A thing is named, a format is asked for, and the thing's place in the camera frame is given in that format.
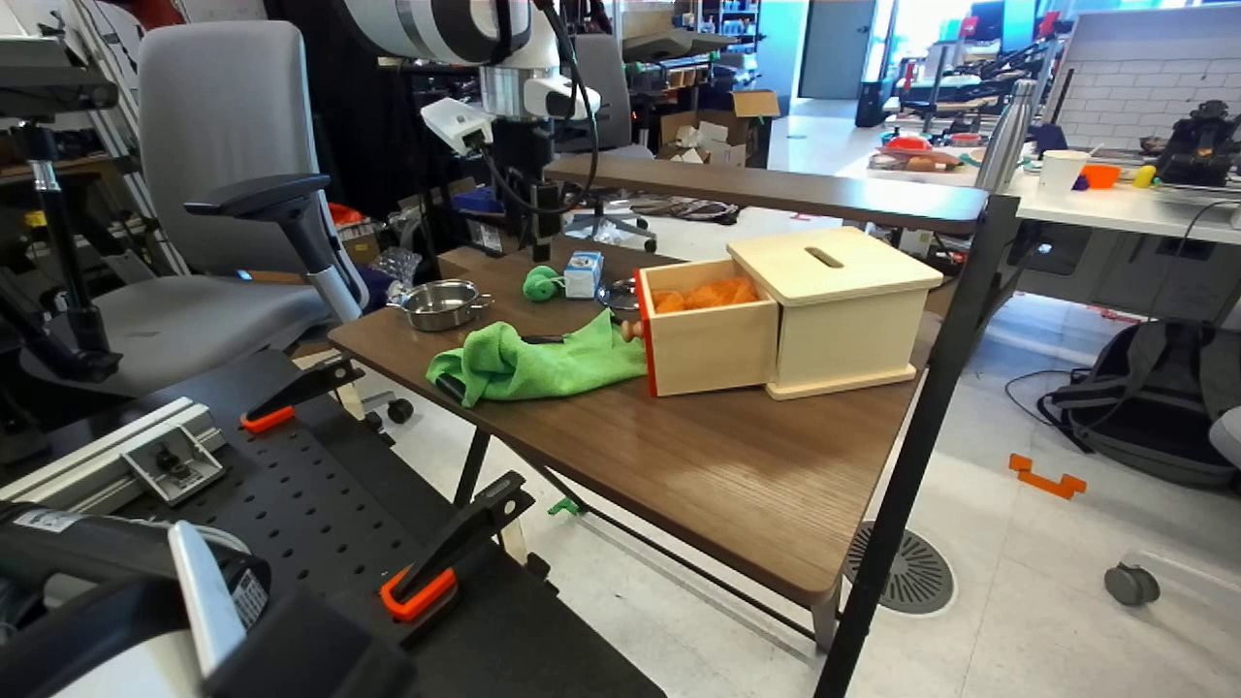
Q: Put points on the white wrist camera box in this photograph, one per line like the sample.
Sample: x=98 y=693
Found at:
x=457 y=127

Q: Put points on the black caster wheel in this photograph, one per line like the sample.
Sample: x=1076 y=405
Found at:
x=1130 y=588

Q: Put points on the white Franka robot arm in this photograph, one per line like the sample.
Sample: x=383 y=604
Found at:
x=441 y=25

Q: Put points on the round floor drain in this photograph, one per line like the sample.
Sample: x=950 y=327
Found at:
x=922 y=570

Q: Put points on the orange bowl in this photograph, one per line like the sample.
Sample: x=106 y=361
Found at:
x=1104 y=176

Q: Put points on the black backpack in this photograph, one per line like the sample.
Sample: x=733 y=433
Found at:
x=1149 y=409

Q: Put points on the white desk partition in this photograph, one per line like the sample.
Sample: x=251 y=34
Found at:
x=1149 y=78

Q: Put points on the grey office chair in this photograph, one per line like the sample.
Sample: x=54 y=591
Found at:
x=219 y=155

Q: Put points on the black perforated mounting board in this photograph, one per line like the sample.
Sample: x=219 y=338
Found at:
x=325 y=517

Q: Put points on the green plush toy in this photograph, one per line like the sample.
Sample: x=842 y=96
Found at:
x=541 y=285

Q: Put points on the brown office desk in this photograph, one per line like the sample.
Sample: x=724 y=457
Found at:
x=777 y=192

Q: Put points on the wooden box with slot lid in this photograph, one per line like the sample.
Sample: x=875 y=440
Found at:
x=855 y=313

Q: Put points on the small steel pot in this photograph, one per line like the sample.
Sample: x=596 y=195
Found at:
x=444 y=307

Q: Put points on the green cloth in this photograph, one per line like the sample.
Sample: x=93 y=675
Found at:
x=546 y=371

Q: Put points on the orange floor marker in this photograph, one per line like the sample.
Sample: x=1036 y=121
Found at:
x=1045 y=480

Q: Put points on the cardboard box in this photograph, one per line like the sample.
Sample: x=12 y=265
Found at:
x=755 y=105

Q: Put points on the aluminium profile rail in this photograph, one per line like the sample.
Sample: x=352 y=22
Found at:
x=89 y=457

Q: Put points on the black bag on desk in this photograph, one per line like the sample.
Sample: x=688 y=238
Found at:
x=1200 y=146

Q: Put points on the white black robot base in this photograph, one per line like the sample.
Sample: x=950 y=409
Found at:
x=118 y=621

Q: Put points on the black tripod stand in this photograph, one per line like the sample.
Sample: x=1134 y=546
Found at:
x=58 y=236

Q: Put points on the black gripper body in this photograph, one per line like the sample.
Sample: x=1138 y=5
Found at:
x=521 y=154

